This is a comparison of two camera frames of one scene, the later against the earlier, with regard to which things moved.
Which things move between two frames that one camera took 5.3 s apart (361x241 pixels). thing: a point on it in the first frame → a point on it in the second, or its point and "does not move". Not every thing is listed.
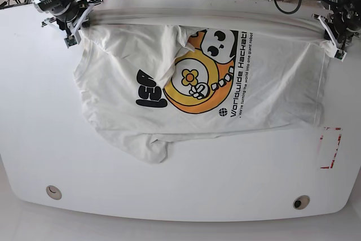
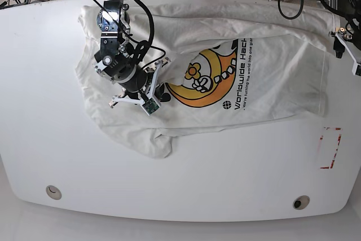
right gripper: x=344 y=24 → x=351 y=36
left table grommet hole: x=53 y=192 does not move
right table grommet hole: x=301 y=202 does not move
